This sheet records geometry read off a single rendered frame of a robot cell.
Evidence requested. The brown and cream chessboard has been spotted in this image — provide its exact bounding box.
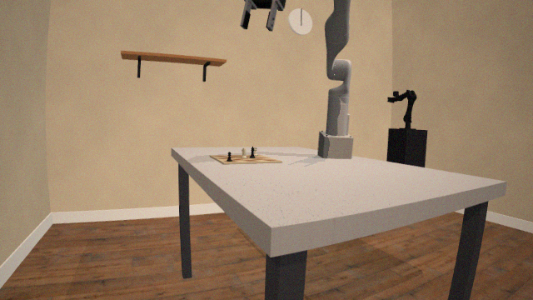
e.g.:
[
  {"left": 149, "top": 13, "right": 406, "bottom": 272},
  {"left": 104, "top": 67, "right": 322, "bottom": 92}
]
[{"left": 210, "top": 155, "right": 282, "bottom": 164}]

